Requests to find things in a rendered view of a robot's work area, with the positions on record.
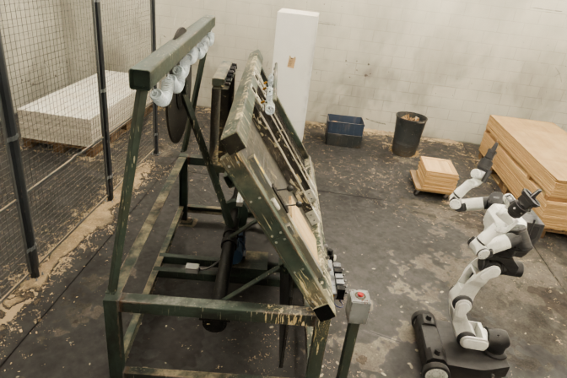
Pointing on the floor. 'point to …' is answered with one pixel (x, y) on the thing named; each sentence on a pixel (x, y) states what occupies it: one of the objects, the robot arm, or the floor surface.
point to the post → (348, 350)
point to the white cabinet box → (294, 62)
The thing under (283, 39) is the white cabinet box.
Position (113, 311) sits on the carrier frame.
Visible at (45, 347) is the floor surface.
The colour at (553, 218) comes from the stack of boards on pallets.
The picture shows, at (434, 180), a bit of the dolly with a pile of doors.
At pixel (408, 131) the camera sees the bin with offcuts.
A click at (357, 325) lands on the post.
